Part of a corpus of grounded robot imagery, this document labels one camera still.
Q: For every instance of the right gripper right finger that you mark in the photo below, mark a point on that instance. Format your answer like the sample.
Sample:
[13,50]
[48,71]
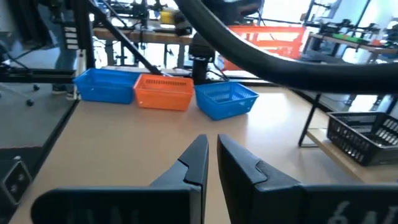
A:
[245,186]

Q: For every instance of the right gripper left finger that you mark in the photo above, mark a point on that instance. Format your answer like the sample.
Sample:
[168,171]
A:
[189,174]

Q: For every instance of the blue plastic basket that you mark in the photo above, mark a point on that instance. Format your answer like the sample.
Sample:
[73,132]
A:
[102,93]
[227,109]

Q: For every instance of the orange plastic basket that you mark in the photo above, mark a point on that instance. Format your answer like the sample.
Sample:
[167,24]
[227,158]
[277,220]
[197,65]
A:
[161,99]

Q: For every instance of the black plastic basket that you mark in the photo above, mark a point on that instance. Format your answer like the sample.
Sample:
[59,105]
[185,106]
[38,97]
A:
[370,155]

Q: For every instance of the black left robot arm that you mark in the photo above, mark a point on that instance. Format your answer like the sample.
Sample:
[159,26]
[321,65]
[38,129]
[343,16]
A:
[200,68]

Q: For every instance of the wooden workbench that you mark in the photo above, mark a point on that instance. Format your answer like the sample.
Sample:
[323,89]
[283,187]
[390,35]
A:
[357,46]
[140,35]

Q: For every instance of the yellow box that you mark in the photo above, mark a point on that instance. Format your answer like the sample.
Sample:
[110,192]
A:
[168,17]

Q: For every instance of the orange metal rack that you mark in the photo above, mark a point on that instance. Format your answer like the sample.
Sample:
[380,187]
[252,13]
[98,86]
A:
[267,29]

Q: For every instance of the black control box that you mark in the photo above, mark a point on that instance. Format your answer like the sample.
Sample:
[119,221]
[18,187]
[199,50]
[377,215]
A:
[14,183]

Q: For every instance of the wooden shelf with black frame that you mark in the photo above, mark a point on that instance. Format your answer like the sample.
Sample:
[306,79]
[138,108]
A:
[320,135]

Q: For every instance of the black metal rig frame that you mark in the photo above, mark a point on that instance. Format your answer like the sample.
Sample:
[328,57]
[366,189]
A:
[124,39]

